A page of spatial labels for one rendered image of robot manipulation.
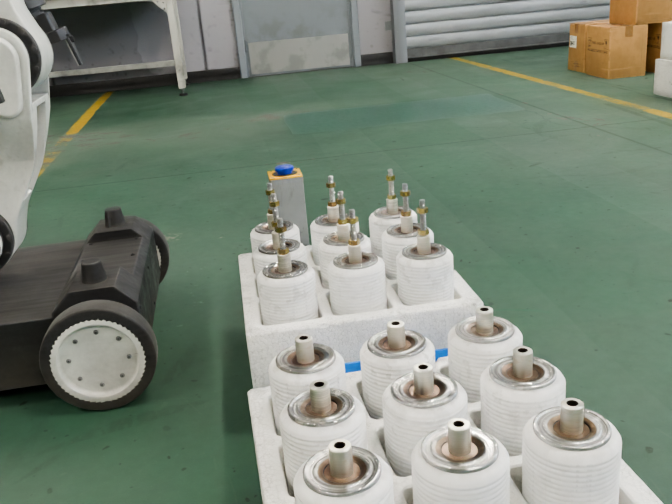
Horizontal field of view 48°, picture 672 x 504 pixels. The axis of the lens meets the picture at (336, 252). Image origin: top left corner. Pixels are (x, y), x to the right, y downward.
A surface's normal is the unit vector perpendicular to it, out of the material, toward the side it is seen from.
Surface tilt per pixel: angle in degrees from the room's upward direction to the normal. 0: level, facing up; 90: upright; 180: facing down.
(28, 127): 115
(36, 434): 0
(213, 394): 0
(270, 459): 0
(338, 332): 90
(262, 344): 90
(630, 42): 90
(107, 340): 90
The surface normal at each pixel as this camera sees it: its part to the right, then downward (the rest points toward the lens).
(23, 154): 0.18, 0.69
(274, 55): 0.17, 0.33
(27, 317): -0.08, -0.94
